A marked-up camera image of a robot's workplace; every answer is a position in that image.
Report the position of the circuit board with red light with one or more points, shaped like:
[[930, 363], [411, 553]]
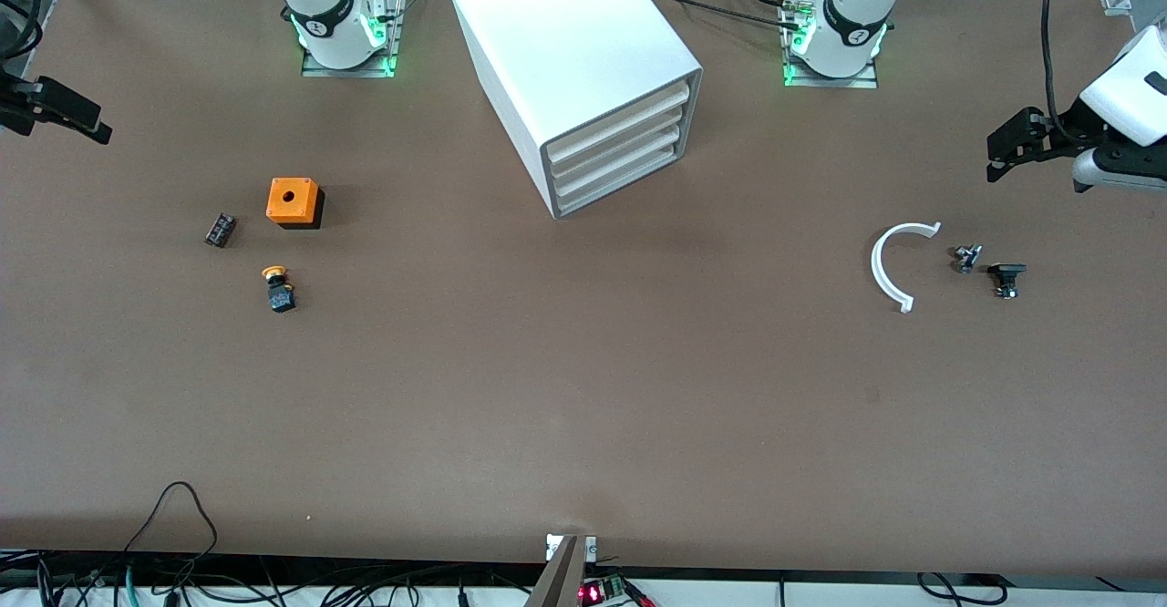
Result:
[[597, 591]]

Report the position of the orange button enclosure box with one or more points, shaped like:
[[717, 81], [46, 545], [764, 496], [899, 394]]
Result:
[[292, 199]]

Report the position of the white curved plastic arc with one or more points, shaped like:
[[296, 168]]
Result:
[[875, 265]]

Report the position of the yellow push button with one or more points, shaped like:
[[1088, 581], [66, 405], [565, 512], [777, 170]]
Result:
[[279, 295]]

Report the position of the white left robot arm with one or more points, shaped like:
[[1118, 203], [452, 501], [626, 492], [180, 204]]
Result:
[[857, 15]]

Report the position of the small black plastic part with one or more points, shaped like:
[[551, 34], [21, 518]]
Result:
[[1006, 272]]

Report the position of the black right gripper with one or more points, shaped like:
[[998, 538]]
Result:
[[18, 106]]

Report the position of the small black terminal block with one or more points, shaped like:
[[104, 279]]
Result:
[[220, 230]]

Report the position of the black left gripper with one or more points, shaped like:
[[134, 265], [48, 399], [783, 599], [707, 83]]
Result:
[[1068, 128]]

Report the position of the small grey metal part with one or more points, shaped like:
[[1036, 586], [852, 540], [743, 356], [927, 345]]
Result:
[[966, 259]]

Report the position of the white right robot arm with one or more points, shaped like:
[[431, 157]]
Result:
[[319, 5]]

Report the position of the grey camera mount bar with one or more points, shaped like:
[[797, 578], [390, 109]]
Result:
[[561, 580]]

